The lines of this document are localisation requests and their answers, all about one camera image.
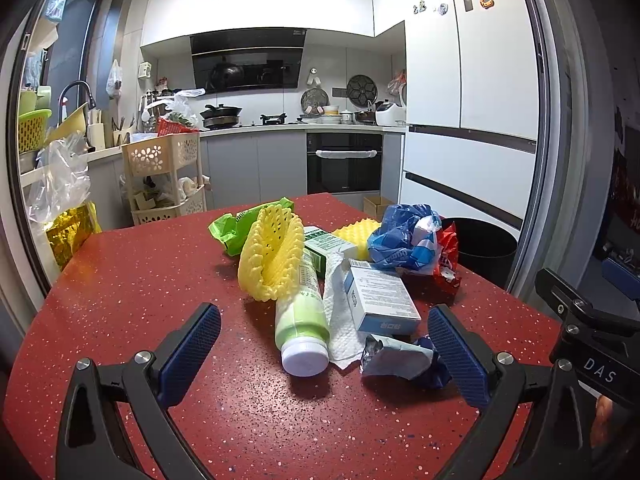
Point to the green plastic snack bag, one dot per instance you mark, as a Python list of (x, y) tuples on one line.
[(231, 230)]

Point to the white refrigerator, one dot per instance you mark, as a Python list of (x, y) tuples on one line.
[(473, 104)]

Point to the silver blue wrapper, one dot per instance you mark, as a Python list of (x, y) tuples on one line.
[(417, 362)]

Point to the white blue carton box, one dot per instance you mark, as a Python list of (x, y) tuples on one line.
[(379, 301)]

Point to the white green small bottle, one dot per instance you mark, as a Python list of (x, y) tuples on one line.
[(321, 244)]

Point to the white paper towel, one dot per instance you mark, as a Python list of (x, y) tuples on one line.
[(346, 343)]

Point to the black kitchen faucet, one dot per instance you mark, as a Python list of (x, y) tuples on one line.
[(83, 95)]

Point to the blue white plastic bag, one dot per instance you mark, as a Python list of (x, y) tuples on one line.
[(406, 239)]

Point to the clear plastic bag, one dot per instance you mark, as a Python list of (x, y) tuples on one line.
[(64, 182)]

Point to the gas stove burner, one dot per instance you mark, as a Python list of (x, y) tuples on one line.
[(273, 120)]

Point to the grey base cabinets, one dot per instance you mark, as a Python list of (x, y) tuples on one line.
[(249, 165)]

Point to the black range hood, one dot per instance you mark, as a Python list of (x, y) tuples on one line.
[(243, 59)]

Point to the gold foil bag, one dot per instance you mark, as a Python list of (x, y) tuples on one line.
[(69, 231)]

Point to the white upper cabinets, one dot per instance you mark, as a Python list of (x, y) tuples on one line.
[(169, 19)]

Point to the red basket on cart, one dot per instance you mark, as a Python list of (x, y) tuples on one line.
[(165, 127)]

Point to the black frying pan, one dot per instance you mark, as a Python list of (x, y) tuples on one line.
[(220, 116)]

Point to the white rice cooker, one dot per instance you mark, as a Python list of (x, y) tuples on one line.
[(389, 114)]

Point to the black built-in oven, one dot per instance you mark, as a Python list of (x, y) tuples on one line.
[(344, 162)]

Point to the cardboard box on floor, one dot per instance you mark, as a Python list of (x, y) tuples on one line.
[(375, 206)]

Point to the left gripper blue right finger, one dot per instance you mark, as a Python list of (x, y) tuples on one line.
[(554, 443)]

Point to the yellow cutting board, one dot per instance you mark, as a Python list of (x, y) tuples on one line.
[(75, 123)]

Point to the yellow foam sponge pad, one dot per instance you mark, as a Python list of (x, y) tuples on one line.
[(358, 234)]

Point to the black trash bin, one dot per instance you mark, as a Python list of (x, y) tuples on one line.
[(485, 249)]

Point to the beige plastic storage cart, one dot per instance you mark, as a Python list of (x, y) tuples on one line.
[(164, 178)]

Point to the green white lotion bottle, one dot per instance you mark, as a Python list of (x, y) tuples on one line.
[(301, 333)]

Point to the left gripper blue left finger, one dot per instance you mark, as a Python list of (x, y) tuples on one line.
[(92, 439)]

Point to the yellow foam fruit net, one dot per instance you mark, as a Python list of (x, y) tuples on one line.
[(271, 255)]

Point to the red snack bag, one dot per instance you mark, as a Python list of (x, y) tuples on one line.
[(442, 285)]

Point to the green yellow dish basket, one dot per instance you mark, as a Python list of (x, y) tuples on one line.
[(32, 128)]

